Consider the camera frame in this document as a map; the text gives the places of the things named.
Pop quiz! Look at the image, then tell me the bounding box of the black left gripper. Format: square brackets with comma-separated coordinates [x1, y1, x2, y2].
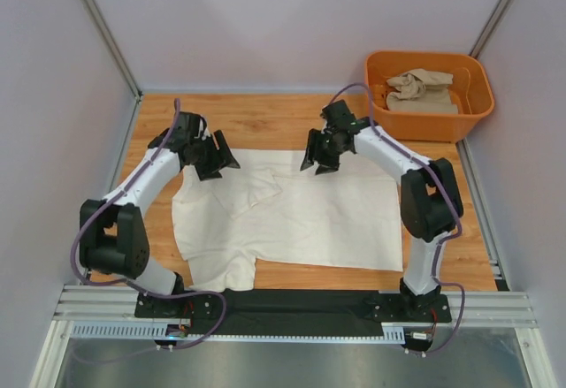
[191, 131, 239, 183]

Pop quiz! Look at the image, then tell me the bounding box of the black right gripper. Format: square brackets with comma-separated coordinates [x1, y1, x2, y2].
[300, 130, 347, 177]

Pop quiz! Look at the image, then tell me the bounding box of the white t shirt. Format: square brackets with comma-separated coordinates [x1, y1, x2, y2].
[172, 149, 402, 292]

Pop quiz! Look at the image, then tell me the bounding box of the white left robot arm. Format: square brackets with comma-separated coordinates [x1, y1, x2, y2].
[72, 111, 240, 318]

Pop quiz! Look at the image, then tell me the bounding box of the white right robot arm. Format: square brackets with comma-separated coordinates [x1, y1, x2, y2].
[300, 100, 463, 321]

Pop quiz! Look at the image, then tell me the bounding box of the orange plastic bin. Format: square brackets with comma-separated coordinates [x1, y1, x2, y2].
[365, 51, 494, 143]

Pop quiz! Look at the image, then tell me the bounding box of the beige t shirt in bin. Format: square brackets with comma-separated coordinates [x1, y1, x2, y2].
[386, 68, 458, 115]

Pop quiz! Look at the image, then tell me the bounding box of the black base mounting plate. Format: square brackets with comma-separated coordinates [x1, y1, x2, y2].
[134, 289, 452, 335]

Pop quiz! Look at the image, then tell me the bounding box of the aluminium extrusion rail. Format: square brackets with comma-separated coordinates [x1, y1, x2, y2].
[52, 285, 539, 329]

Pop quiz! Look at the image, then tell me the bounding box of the grey slotted cable duct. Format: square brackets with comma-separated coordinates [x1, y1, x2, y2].
[70, 321, 405, 346]

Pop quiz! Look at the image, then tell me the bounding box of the right aluminium frame post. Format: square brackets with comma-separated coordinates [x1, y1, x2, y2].
[469, 0, 514, 60]

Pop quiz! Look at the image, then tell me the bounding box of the aluminium frame post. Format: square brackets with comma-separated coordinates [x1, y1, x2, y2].
[81, 0, 142, 100]
[469, 0, 514, 60]

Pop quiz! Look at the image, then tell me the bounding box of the left aluminium frame post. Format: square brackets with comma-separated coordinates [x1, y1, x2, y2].
[81, 0, 142, 100]

